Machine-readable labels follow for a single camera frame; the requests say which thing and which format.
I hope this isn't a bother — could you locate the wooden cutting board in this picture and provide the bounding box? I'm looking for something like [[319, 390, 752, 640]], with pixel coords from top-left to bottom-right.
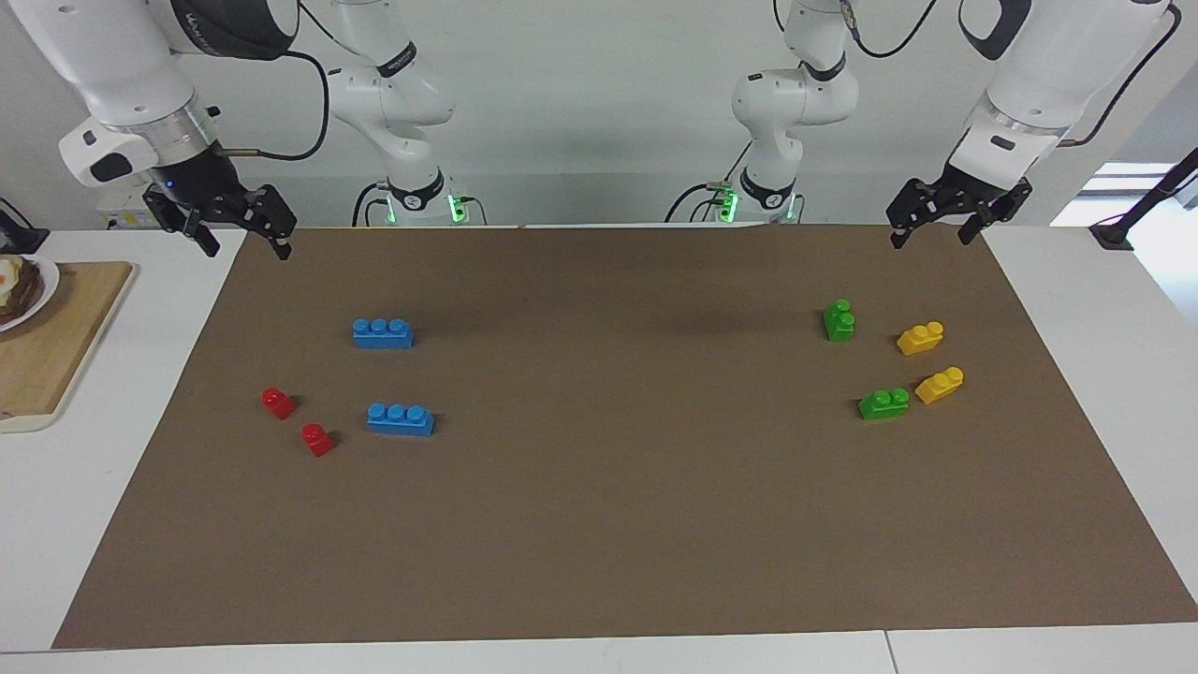
[[0, 261, 139, 433]]

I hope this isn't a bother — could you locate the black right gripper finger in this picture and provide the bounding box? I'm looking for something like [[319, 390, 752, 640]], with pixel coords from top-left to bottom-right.
[[143, 185, 222, 258], [240, 184, 299, 261]]

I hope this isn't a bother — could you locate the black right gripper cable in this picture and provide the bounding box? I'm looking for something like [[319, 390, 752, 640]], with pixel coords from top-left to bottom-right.
[[220, 49, 331, 162]]

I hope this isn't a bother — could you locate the white box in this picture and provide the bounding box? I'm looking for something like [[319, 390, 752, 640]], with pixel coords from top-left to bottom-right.
[[98, 201, 162, 231]]

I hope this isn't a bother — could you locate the yellow two-stud brick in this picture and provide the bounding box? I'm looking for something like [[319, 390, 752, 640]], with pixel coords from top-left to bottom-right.
[[914, 366, 965, 405], [897, 321, 945, 357]]

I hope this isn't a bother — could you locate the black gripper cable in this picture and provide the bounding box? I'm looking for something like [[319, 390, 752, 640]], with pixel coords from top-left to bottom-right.
[[773, 0, 1182, 149], [220, 49, 331, 162]]

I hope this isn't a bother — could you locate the toast with egg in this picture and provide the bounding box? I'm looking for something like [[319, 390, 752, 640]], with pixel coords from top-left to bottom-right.
[[0, 257, 44, 326]]

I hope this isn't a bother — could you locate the black clamp mount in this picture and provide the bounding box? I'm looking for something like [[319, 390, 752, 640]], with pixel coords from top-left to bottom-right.
[[0, 197, 51, 256]]

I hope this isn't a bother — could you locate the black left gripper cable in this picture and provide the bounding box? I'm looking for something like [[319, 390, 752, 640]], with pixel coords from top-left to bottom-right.
[[773, 0, 1182, 149]]

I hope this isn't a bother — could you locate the black base cable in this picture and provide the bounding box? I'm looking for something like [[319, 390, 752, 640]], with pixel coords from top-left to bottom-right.
[[665, 140, 755, 224], [352, 182, 390, 227]]

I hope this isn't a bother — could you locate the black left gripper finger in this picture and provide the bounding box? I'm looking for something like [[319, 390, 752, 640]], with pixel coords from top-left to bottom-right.
[[957, 180, 1033, 246], [887, 178, 956, 249]]

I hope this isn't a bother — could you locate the white plate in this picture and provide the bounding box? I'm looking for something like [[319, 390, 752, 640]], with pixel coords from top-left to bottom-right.
[[0, 255, 61, 333]]

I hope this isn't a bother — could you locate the blue three-stud brick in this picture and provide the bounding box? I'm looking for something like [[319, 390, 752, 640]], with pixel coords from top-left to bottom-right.
[[353, 318, 415, 350], [367, 403, 435, 437]]

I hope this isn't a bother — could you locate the black camera stand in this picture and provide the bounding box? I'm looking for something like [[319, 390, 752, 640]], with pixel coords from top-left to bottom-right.
[[1089, 147, 1198, 252]]

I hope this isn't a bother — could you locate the brown table mat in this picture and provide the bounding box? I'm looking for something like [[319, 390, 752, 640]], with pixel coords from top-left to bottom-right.
[[51, 225, 1198, 650]]

